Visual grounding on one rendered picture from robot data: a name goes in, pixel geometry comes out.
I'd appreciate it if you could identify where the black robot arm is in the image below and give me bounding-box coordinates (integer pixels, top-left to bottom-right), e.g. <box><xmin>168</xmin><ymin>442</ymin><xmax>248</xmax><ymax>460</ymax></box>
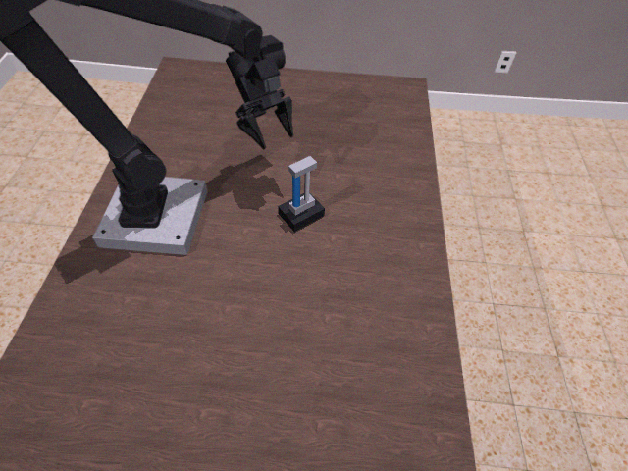
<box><xmin>0</xmin><ymin>0</ymin><xmax>286</xmax><ymax>228</ymax></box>

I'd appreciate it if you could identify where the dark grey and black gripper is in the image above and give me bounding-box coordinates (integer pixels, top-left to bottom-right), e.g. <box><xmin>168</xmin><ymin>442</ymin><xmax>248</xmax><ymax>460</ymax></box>
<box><xmin>236</xmin><ymin>89</ymin><xmax>293</xmax><ymax>149</ymax></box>

